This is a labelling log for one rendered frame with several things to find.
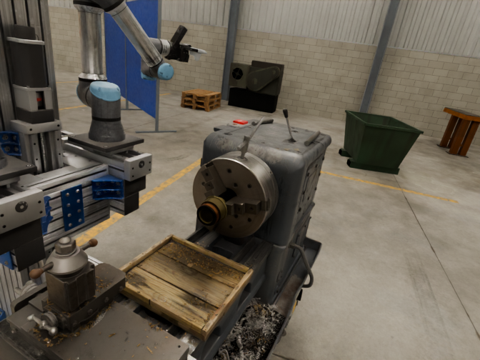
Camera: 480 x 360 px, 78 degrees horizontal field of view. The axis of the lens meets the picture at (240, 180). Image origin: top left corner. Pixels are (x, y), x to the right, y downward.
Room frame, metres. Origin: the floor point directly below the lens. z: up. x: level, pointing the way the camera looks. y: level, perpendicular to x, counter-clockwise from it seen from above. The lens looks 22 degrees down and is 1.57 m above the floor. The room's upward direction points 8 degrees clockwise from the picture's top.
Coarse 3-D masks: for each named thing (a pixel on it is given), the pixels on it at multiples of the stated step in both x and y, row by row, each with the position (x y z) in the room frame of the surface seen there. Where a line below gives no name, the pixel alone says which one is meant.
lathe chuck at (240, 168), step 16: (224, 160) 1.00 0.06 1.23; (240, 160) 1.00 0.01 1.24; (224, 176) 1.00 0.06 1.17; (240, 176) 0.98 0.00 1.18; (256, 176) 0.95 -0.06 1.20; (224, 192) 1.07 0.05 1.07; (240, 192) 0.97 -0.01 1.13; (256, 192) 0.95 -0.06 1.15; (272, 192) 0.99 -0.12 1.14; (272, 208) 0.99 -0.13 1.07; (224, 224) 0.99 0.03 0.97; (240, 224) 0.97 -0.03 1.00; (256, 224) 0.94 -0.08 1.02
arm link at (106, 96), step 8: (96, 88) 1.22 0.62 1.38; (104, 88) 1.23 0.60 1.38; (112, 88) 1.25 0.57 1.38; (88, 96) 1.26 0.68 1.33; (96, 96) 1.21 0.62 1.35; (104, 96) 1.22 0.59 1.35; (112, 96) 1.24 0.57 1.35; (120, 96) 1.28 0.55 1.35; (88, 104) 1.28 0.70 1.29; (96, 104) 1.21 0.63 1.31; (104, 104) 1.22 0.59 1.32; (112, 104) 1.23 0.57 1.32; (120, 104) 1.28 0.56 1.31; (96, 112) 1.21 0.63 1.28; (104, 112) 1.22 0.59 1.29; (112, 112) 1.23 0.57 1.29; (120, 112) 1.28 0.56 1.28
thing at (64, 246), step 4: (64, 236) 0.51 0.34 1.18; (68, 236) 0.51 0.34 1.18; (60, 240) 0.50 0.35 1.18; (64, 240) 0.50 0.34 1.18; (68, 240) 0.50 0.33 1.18; (72, 240) 0.51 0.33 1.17; (56, 244) 0.49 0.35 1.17; (60, 244) 0.49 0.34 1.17; (64, 244) 0.49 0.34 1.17; (68, 244) 0.50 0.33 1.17; (72, 244) 0.50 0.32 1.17; (56, 248) 0.49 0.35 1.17; (60, 248) 0.49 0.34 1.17; (64, 248) 0.49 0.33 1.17; (68, 248) 0.49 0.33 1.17; (72, 248) 0.50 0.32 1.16; (76, 248) 0.51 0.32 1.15; (56, 252) 0.49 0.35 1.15; (60, 252) 0.49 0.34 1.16; (64, 252) 0.49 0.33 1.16; (68, 252) 0.49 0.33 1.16; (72, 252) 0.50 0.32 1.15
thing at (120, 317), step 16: (16, 304) 0.51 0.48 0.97; (32, 304) 0.52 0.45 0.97; (112, 304) 0.55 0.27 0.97; (16, 320) 0.47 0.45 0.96; (32, 320) 0.47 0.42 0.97; (96, 320) 0.50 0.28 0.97; (112, 320) 0.50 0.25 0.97; (128, 320) 0.51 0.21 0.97; (144, 320) 0.52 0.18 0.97; (32, 336) 0.44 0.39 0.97; (48, 336) 0.44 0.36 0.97; (64, 336) 0.45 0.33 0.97; (80, 336) 0.45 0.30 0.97; (96, 336) 0.46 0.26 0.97; (112, 336) 0.46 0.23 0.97; (128, 336) 0.47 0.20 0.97; (144, 336) 0.47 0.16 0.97; (160, 336) 0.48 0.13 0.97; (48, 352) 0.42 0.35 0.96; (64, 352) 0.41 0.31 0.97; (80, 352) 0.42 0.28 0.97; (96, 352) 0.42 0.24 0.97; (112, 352) 0.43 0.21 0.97; (128, 352) 0.43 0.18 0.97; (144, 352) 0.44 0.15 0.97; (160, 352) 0.44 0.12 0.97; (176, 352) 0.45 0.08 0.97
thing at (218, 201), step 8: (208, 200) 0.89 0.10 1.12; (216, 200) 0.90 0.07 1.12; (200, 208) 0.86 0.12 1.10; (208, 208) 0.85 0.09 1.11; (216, 208) 0.87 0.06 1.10; (224, 208) 0.89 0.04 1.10; (200, 216) 0.87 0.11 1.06; (208, 216) 0.90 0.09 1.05; (216, 216) 0.85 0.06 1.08; (224, 216) 0.90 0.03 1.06; (208, 224) 0.85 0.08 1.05
